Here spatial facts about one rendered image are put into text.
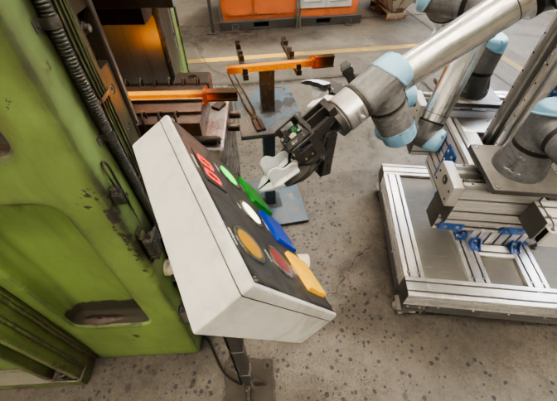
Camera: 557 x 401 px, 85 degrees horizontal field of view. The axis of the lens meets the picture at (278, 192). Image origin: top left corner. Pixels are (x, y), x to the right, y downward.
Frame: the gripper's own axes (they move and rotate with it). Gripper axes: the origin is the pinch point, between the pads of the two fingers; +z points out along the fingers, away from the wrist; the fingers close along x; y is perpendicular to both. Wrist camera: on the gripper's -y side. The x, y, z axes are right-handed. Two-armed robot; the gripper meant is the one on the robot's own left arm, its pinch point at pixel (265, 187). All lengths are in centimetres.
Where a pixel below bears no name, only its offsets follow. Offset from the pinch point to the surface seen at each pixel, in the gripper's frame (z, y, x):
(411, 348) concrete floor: 4, -116, 30
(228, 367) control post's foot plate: 69, -77, -1
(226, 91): -6.2, -4.7, -42.6
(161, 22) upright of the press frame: -4, 10, -74
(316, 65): -40, -34, -60
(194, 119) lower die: 6.0, -1.3, -37.6
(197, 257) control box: 7.5, 22.6, 20.0
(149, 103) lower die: 14, 4, -51
